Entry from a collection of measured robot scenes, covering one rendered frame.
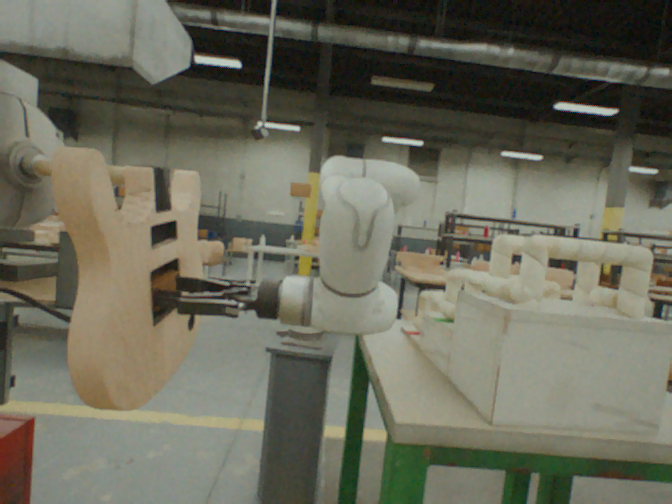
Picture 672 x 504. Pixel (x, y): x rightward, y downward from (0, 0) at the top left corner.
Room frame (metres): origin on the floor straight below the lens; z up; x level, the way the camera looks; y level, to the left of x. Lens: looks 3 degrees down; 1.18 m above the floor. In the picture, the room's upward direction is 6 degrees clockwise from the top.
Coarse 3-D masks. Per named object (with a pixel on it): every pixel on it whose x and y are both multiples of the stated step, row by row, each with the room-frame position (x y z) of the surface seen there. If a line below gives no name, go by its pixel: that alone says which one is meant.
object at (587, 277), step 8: (584, 264) 0.56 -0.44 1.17; (592, 264) 0.55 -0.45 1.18; (600, 264) 0.55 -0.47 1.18; (584, 272) 0.56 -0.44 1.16; (592, 272) 0.55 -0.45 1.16; (576, 280) 0.57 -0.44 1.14; (584, 280) 0.56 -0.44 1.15; (592, 280) 0.55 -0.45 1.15; (576, 288) 0.57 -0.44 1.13; (584, 288) 0.56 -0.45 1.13; (592, 288) 0.55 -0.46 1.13; (576, 296) 0.56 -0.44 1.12; (584, 296) 0.55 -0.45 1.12; (584, 304) 0.55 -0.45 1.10; (592, 304) 0.55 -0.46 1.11
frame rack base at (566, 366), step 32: (480, 320) 0.50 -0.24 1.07; (512, 320) 0.44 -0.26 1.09; (544, 320) 0.45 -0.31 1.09; (576, 320) 0.45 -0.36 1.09; (608, 320) 0.45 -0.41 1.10; (640, 320) 0.46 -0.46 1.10; (480, 352) 0.49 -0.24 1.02; (512, 352) 0.44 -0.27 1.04; (544, 352) 0.45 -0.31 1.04; (576, 352) 0.45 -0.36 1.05; (608, 352) 0.45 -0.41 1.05; (640, 352) 0.46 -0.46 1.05; (480, 384) 0.48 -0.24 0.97; (512, 384) 0.44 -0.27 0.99; (544, 384) 0.45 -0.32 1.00; (576, 384) 0.45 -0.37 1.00; (608, 384) 0.46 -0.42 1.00; (640, 384) 0.46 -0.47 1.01; (512, 416) 0.44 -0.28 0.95; (544, 416) 0.45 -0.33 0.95; (576, 416) 0.45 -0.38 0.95; (608, 416) 0.46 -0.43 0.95; (640, 416) 0.46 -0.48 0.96
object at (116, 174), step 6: (36, 162) 0.59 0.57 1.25; (42, 162) 0.59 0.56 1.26; (48, 162) 0.59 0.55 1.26; (36, 168) 0.59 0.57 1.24; (42, 168) 0.59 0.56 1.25; (48, 168) 0.59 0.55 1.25; (108, 168) 0.60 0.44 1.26; (114, 168) 0.60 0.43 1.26; (120, 168) 0.60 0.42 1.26; (42, 174) 0.60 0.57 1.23; (48, 174) 0.60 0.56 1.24; (114, 174) 0.59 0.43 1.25; (120, 174) 0.59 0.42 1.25; (114, 180) 0.60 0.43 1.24; (120, 180) 0.60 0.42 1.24
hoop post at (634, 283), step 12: (648, 264) 0.47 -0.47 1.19; (624, 276) 0.49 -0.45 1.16; (636, 276) 0.47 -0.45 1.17; (648, 276) 0.47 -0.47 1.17; (624, 288) 0.48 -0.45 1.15; (636, 288) 0.47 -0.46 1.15; (624, 300) 0.48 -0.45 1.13; (636, 300) 0.47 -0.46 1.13; (624, 312) 0.48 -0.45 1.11; (636, 312) 0.47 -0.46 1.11
